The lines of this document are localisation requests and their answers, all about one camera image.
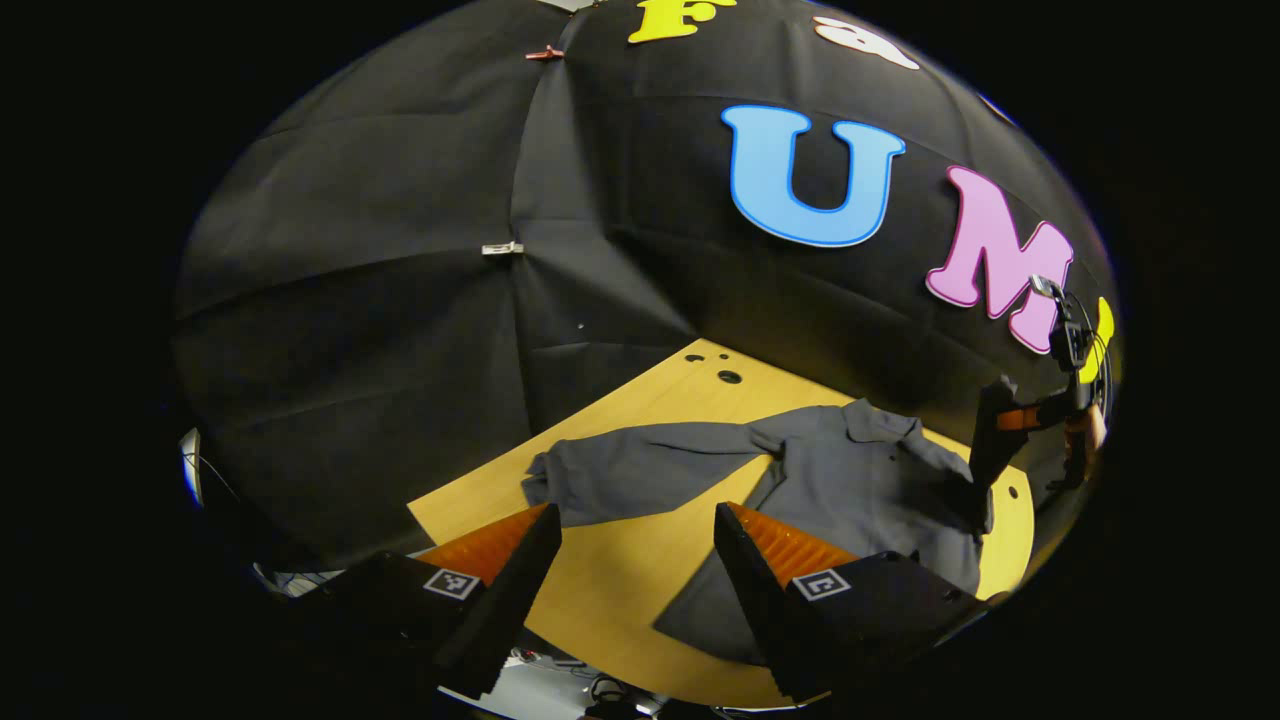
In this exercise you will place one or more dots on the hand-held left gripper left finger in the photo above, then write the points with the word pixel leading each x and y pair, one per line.
pixel 515 590

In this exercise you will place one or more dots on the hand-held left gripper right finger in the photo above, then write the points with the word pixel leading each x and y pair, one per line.
pixel 755 590

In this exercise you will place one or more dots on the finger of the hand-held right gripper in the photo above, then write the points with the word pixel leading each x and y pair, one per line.
pixel 992 440

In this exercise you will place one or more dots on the grey collared shirt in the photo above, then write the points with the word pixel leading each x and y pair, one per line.
pixel 850 480

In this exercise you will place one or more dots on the small white clip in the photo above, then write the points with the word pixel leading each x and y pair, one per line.
pixel 502 248

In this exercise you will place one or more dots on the black backdrop cloth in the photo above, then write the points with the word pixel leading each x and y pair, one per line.
pixel 400 250

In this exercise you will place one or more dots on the small red clip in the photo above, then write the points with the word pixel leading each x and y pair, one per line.
pixel 545 52

